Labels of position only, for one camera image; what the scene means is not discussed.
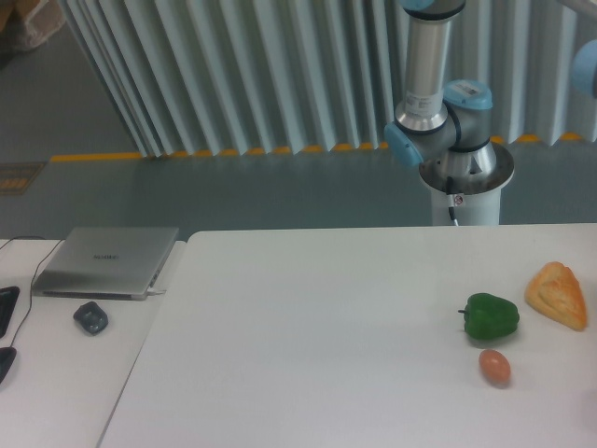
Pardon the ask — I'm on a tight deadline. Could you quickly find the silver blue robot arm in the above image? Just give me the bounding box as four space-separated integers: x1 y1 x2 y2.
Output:
385 1 596 164

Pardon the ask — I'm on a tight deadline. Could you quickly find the green bell pepper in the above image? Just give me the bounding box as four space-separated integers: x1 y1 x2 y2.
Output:
459 293 520 341

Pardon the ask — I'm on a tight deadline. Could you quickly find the white folding screen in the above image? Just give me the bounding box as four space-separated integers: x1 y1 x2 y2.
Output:
61 1 596 157

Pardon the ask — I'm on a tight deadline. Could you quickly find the silver closed laptop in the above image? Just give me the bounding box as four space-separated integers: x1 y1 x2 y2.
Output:
32 227 179 301

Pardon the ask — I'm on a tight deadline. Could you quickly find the dark grey computer mouse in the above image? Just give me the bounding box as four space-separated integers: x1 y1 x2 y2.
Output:
73 301 109 336

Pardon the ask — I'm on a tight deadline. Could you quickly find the brown egg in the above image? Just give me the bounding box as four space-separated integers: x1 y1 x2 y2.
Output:
479 349 511 385

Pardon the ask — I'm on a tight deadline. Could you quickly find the orange bread loaf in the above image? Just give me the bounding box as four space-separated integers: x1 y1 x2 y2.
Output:
524 261 588 331

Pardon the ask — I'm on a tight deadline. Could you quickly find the black keyboard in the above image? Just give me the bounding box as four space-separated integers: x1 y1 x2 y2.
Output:
0 286 21 338

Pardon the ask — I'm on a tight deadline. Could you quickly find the black object at edge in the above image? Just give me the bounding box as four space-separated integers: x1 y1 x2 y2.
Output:
0 346 17 383

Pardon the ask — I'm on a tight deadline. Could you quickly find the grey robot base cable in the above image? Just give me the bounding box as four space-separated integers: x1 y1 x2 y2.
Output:
445 175 463 228

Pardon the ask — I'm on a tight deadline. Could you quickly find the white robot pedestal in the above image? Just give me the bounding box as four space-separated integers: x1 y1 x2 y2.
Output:
419 142 514 226

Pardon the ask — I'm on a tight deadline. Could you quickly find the black cable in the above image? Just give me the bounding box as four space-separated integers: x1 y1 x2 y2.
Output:
0 235 65 349

